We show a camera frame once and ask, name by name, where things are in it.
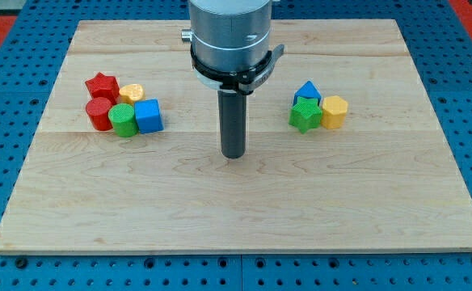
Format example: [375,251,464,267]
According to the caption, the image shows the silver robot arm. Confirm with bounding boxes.
[188,0,272,74]

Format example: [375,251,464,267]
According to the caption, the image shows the green star block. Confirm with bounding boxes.
[289,96,322,133]

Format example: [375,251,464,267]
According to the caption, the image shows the red star block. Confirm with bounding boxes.
[85,72,120,105]

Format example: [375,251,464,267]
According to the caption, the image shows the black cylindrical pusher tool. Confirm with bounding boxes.
[217,91,247,159]

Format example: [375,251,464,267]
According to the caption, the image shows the blue pentagon block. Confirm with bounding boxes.
[293,81,322,106]

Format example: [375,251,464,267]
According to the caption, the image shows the blue cube block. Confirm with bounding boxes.
[134,99,163,133]

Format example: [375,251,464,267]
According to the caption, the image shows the yellow hexagon block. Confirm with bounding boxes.
[321,95,348,129]

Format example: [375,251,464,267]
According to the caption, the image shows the green cylinder block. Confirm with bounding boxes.
[108,103,138,137]

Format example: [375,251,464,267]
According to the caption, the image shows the yellow heart block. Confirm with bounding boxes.
[119,83,145,105]

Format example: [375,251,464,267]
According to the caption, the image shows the red cylinder block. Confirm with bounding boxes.
[86,97,112,131]

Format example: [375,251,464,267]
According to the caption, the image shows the light wooden board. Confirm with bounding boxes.
[0,19,472,255]

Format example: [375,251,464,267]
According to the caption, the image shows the black clamp ring with lever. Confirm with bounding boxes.
[189,44,286,96]

